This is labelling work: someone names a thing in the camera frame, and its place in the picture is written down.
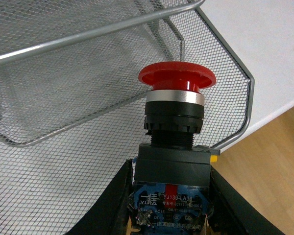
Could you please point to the silver mesh tray rack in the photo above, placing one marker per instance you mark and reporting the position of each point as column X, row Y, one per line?
column 72, row 107

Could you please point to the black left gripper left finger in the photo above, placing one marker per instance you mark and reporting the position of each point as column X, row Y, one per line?
column 109, row 215

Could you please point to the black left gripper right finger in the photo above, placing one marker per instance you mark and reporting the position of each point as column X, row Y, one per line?
column 232, row 214

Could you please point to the red emergency stop button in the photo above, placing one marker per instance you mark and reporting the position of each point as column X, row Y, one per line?
column 172, row 176

